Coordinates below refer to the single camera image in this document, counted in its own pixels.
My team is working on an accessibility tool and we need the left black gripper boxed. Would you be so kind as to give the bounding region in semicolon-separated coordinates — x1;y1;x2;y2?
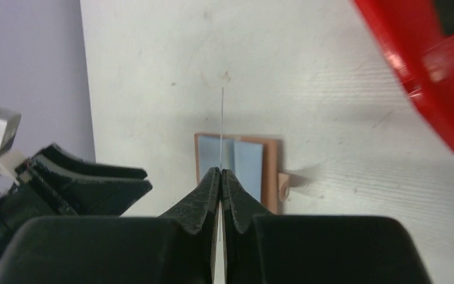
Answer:
0;144;153;258

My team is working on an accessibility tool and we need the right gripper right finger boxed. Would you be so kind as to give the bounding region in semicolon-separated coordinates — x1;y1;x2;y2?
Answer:
221;170;431;283

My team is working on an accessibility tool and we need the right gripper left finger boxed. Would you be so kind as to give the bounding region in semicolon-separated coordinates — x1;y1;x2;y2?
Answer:
0;167;220;283

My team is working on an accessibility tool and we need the white card with stripe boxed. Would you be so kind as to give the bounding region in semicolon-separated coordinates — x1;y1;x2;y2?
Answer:
218;86;226;283

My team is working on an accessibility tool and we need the brown leather card holder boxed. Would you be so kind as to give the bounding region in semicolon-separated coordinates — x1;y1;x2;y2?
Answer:
194;133;290;214

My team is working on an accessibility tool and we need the red three-compartment bin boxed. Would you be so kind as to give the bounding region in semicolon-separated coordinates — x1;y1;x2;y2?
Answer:
355;1;454;153

